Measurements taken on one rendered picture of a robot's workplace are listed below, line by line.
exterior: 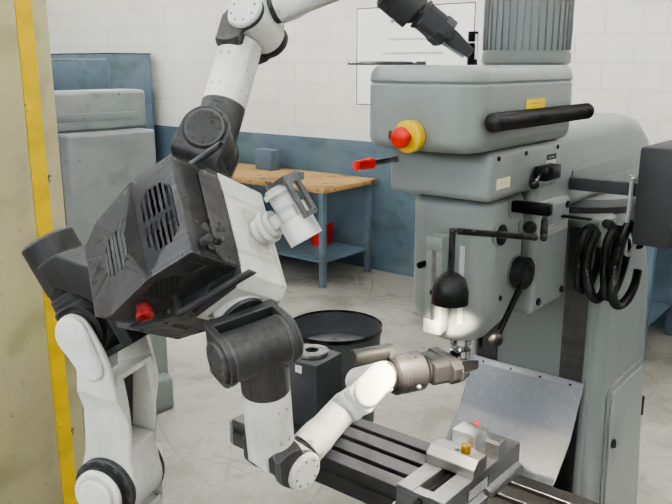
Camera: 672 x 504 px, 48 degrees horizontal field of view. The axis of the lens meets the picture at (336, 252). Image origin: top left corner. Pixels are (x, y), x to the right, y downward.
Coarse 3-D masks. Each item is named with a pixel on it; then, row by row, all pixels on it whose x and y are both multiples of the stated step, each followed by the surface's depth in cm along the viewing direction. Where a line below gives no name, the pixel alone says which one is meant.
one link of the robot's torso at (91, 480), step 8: (160, 448) 171; (88, 472) 157; (96, 472) 156; (80, 480) 158; (88, 480) 157; (96, 480) 156; (104, 480) 156; (112, 480) 156; (80, 488) 157; (88, 488) 156; (96, 488) 156; (104, 488) 155; (112, 488) 156; (160, 488) 173; (80, 496) 158; (88, 496) 157; (96, 496) 156; (104, 496) 156; (112, 496) 156; (120, 496) 156; (152, 496) 172; (160, 496) 173
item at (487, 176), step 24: (528, 144) 157; (552, 144) 164; (408, 168) 155; (432, 168) 152; (456, 168) 148; (480, 168) 145; (504, 168) 148; (528, 168) 156; (408, 192) 158; (432, 192) 153; (456, 192) 149; (480, 192) 146; (504, 192) 149
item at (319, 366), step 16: (304, 352) 203; (320, 352) 203; (336, 352) 206; (304, 368) 199; (320, 368) 198; (336, 368) 205; (304, 384) 201; (320, 384) 200; (336, 384) 206; (304, 400) 202; (320, 400) 201; (304, 416) 203
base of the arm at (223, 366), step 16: (272, 304) 137; (208, 320) 132; (224, 320) 132; (240, 320) 133; (256, 320) 135; (288, 320) 132; (208, 336) 130; (208, 352) 131; (224, 352) 125; (224, 368) 126; (224, 384) 129
